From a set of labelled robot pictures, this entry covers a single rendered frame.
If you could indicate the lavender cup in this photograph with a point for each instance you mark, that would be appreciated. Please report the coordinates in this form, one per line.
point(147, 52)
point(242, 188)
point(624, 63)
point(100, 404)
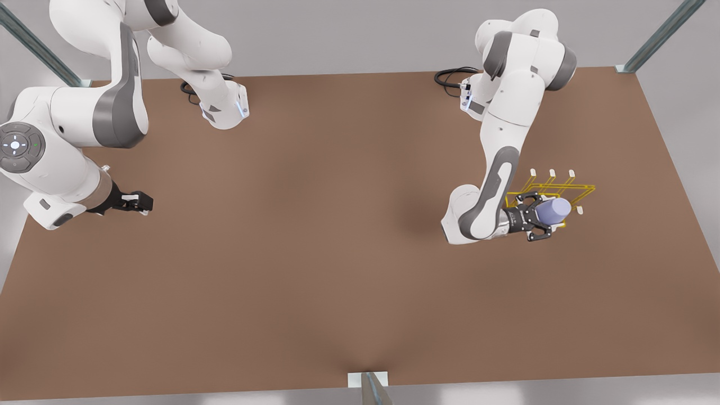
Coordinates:
point(554, 211)

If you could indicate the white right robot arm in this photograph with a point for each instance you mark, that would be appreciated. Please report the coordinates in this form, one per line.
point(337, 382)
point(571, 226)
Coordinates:
point(67, 112)

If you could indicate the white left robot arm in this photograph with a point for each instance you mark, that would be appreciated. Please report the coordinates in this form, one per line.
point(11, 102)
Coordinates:
point(506, 112)

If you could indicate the silver frame post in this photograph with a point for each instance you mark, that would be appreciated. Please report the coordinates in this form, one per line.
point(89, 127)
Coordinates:
point(39, 48)
point(658, 36)
point(371, 388)

